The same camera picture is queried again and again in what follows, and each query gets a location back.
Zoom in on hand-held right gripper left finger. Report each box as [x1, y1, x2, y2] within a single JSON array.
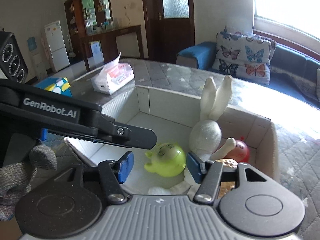
[[54, 151, 135, 205]]

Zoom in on white plush rabbit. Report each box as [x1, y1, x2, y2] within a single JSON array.
[[148, 75, 237, 196]]

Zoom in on dark blue sofa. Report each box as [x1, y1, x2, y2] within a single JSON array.
[[176, 41, 320, 111]]

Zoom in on dark wooden door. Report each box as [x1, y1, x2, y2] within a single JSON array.
[[140, 0, 196, 65]]

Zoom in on green round toy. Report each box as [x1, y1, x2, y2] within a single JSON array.
[[144, 142, 187, 178]]

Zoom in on white paper sign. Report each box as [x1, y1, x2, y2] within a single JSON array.
[[90, 40, 104, 63]]

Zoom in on red round toy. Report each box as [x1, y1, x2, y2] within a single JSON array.
[[222, 137, 251, 163]]

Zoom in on window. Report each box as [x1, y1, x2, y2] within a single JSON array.
[[251, 0, 320, 42]]

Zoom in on dark green cardboard box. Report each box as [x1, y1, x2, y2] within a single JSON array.
[[64, 84, 281, 198]]

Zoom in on blue box with yellow dots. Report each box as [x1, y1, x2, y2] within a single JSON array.
[[34, 77, 73, 98]]

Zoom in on butterfly print pillow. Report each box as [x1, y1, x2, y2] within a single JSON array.
[[212, 58, 271, 86], [215, 26, 278, 66]]

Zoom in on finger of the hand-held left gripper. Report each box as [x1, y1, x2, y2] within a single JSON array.
[[93, 114, 158, 150]]

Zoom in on person's left hand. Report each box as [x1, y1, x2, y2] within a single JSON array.
[[0, 144, 58, 222]]

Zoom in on white refrigerator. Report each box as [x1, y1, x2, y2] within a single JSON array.
[[41, 20, 71, 73]]

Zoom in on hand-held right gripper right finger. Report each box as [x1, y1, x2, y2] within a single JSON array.
[[186, 152, 278, 204]]

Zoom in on white tissue pack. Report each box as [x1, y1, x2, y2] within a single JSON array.
[[90, 52, 136, 96]]

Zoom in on grey quilted desktop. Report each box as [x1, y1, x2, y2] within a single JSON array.
[[35, 57, 320, 240]]

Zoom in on dark wooden cabinet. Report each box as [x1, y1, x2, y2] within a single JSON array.
[[64, 0, 145, 72]]

